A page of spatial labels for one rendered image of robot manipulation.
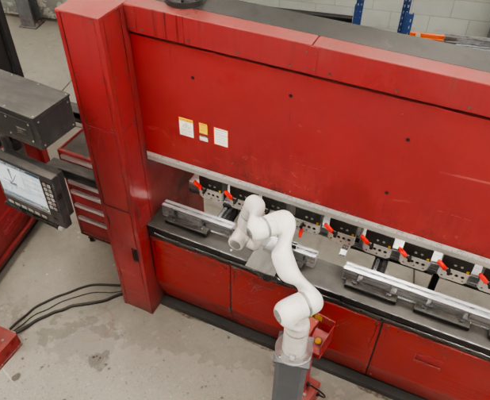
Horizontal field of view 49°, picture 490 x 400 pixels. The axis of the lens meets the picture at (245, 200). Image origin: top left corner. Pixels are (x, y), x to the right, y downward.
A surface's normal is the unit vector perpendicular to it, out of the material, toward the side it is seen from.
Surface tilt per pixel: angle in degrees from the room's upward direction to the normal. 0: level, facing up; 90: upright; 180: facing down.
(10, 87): 0
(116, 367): 0
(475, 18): 90
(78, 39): 90
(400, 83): 90
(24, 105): 0
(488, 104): 90
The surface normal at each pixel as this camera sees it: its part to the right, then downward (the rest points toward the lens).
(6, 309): 0.01, -0.73
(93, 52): -0.42, 0.62
